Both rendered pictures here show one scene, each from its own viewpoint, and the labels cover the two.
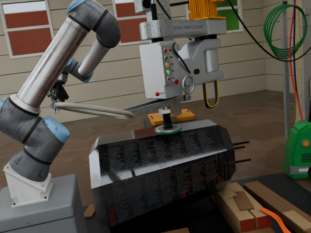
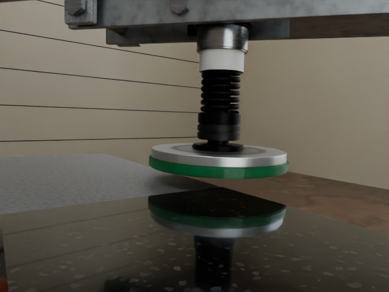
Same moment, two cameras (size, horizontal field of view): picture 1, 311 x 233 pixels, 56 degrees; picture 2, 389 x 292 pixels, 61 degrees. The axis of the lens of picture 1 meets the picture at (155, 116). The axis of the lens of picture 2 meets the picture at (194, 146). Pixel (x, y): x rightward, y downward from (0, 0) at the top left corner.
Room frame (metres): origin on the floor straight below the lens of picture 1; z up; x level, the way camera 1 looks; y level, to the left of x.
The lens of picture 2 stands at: (2.59, 0.35, 0.93)
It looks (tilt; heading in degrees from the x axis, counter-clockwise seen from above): 5 degrees down; 242
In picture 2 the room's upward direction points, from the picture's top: 2 degrees clockwise
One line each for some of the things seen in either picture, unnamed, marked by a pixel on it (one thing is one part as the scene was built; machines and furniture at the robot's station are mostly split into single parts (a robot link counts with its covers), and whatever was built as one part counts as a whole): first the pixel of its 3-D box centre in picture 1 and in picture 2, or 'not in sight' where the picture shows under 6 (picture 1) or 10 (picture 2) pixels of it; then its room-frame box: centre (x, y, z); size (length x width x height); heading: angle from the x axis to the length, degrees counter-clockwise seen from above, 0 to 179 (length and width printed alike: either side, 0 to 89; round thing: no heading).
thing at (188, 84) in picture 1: (184, 84); not in sight; (2.31, -0.26, 1.20); 0.15 x 0.10 x 0.15; 136
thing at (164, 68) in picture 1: (165, 65); not in sight; (2.17, -0.12, 1.38); 0.08 x 0.03 x 0.28; 136
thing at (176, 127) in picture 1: (168, 128); (217, 152); (2.30, -0.09, 0.87); 0.21 x 0.21 x 0.01
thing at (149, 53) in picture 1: (167, 70); not in sight; (2.36, -0.14, 1.32); 0.36 x 0.22 x 0.45; 136
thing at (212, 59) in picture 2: (165, 110); (221, 61); (2.30, -0.09, 1.02); 0.07 x 0.07 x 0.04
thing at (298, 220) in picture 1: (298, 220); not in sight; (2.02, -0.97, 0.10); 0.25 x 0.10 x 0.01; 11
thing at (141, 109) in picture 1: (155, 104); (297, 12); (2.22, -0.01, 1.09); 0.69 x 0.19 x 0.05; 136
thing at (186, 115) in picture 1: (170, 116); not in sight; (3.31, -0.17, 0.76); 0.49 x 0.49 x 0.05; 5
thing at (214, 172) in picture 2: (168, 128); (217, 154); (2.30, -0.09, 0.87); 0.22 x 0.22 x 0.04
